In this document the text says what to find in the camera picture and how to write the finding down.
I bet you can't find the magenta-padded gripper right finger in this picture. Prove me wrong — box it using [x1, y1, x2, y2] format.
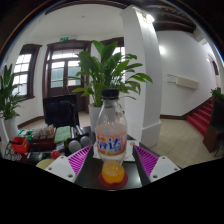
[133, 144, 182, 183]

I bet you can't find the green notebook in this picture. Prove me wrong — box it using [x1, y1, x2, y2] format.
[53, 125, 73, 144]

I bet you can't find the green plant in white pot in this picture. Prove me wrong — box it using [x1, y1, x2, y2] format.
[0, 63, 26, 141]
[68, 39, 154, 134]

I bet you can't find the flat black device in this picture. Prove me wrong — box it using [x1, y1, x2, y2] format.
[26, 151, 51, 164]

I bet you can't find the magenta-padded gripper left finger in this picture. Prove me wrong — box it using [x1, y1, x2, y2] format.
[43, 144, 95, 184]

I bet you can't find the small red ball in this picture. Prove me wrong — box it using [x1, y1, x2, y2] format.
[49, 149, 62, 160]

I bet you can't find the dark-framed window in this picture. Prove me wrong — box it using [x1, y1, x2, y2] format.
[99, 37, 126, 56]
[11, 43, 43, 101]

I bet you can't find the red plastic box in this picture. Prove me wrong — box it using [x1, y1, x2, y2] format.
[9, 135, 31, 154]

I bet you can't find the clear orange soda bottle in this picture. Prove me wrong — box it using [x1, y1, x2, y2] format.
[95, 88, 129, 185]

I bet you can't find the dark wooden double door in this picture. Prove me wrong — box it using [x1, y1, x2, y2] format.
[42, 39, 93, 113]

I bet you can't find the small green plant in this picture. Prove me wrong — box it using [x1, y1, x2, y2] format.
[210, 88, 224, 101]

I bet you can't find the grey round ball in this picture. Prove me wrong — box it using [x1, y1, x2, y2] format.
[79, 135, 93, 149]
[68, 139, 82, 154]

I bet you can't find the dark wooden cabinet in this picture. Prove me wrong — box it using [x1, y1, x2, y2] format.
[203, 98, 224, 158]

